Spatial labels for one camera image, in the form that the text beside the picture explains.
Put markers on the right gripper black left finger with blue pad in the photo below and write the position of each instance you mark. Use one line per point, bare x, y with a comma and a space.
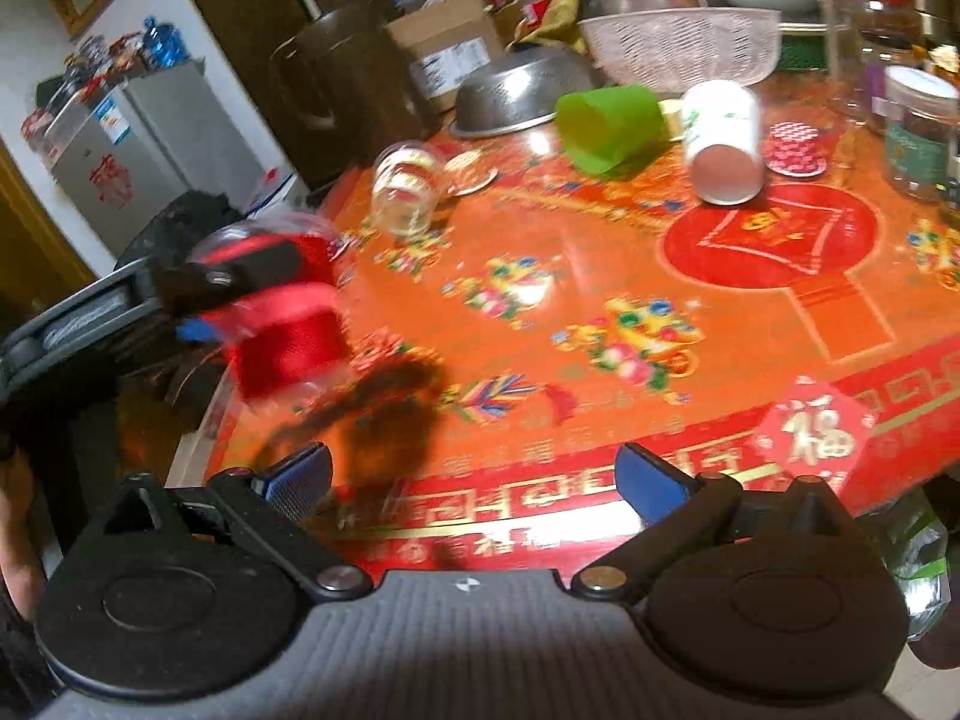
264, 512

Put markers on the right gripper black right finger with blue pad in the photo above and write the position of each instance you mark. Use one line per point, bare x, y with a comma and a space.
679, 513

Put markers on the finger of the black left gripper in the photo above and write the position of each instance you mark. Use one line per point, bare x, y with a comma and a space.
196, 288

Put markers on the clear cup red sleeve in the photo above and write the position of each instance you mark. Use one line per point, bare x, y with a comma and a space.
285, 342

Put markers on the clear glass cup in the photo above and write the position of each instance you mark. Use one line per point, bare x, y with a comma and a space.
408, 181

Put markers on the white paper cup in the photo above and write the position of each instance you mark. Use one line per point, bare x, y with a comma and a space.
721, 142

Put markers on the green plastic cup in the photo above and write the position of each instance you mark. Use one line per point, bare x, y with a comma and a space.
610, 130

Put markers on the silver refrigerator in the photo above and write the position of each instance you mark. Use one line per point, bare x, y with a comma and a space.
125, 155

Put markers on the blue water bottle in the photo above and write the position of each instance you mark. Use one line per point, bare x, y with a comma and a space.
162, 45

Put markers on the red floral tablecloth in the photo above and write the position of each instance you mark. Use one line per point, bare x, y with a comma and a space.
550, 318

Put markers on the dark wooden chair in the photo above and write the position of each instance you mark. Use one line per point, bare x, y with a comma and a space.
350, 87

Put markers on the cardboard box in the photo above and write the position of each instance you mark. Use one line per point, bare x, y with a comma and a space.
445, 42

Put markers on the red patterned lid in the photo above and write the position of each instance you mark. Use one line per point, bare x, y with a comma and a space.
794, 149

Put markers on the steel bowl upside down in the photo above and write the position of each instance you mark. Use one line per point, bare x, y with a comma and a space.
520, 91

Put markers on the white plastic colander basket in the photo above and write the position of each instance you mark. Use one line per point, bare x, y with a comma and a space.
670, 51

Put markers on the glass jar white lid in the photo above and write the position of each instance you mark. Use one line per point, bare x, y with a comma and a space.
919, 131

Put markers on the jar with red lid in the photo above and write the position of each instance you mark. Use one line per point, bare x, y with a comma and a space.
888, 37

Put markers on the tall clear glass jar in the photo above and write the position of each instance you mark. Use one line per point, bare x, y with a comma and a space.
841, 18

